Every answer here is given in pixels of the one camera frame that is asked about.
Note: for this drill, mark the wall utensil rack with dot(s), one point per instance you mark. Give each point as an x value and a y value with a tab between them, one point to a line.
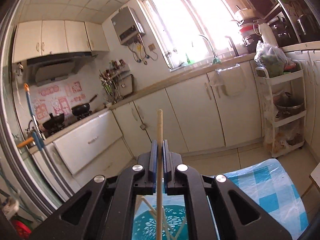
112	80

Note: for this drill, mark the blue white checked tablecloth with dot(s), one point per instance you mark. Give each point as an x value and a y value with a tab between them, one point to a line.
262	187

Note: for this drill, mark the dark straight faucet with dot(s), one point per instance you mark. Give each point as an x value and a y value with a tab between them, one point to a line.
233	46

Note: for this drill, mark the white stool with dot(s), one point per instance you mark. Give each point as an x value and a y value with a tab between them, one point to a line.
314	177

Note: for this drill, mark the cream wall cabinets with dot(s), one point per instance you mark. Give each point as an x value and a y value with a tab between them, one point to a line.
52	37

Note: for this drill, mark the green bottle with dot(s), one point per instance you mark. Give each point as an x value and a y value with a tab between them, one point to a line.
187	57

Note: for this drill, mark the teal plastic basket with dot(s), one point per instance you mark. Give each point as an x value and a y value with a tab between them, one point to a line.
145	227

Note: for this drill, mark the pink wall stickers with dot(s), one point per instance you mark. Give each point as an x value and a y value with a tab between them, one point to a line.
50	91

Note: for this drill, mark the cream base kitchen cabinets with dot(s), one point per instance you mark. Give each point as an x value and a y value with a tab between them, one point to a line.
195	112

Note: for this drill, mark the green dish cloth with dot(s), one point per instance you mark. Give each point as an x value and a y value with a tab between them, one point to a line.
216	60

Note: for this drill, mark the silver water heater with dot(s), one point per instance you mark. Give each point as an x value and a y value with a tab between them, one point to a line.
127	25

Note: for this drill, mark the light single wooden chopstick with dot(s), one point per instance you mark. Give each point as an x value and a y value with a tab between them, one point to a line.
159	125

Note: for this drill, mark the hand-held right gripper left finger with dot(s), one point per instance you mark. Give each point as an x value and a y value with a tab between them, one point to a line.
154	155

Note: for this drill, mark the red white appliance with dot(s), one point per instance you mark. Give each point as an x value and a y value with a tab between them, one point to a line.
246	31

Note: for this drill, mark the black wok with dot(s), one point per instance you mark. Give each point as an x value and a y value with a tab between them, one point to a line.
53	122

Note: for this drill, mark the white pot with lid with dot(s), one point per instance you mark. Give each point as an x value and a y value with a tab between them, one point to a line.
243	13

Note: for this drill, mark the row of wooden chopsticks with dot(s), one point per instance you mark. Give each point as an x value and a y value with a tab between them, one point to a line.
149	207

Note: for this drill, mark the wall socket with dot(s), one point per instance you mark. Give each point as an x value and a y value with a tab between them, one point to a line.
151	47

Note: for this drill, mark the dark pot with lid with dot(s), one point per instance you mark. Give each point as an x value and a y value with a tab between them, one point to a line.
287	105

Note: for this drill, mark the chrome curved faucet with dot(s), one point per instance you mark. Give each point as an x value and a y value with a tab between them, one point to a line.
211	47

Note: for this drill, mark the white countertop shelf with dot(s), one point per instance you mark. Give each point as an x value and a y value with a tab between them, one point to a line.
285	13

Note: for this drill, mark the white rolling cart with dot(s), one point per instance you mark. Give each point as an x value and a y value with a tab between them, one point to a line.
285	78

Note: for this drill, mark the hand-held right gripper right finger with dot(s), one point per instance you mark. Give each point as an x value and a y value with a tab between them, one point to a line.
165	155

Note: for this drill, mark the kitchen window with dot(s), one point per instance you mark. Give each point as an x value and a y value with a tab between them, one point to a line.
187	17

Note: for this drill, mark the hanging baking tray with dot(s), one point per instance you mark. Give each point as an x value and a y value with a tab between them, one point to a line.
127	85

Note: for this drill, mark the range hood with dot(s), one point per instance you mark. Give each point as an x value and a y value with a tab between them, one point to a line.
55	70

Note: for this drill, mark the plastic bag of vegetables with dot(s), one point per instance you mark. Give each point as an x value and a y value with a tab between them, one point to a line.
270	60

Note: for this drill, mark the black frying pan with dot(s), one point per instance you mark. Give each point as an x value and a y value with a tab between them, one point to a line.
81	108

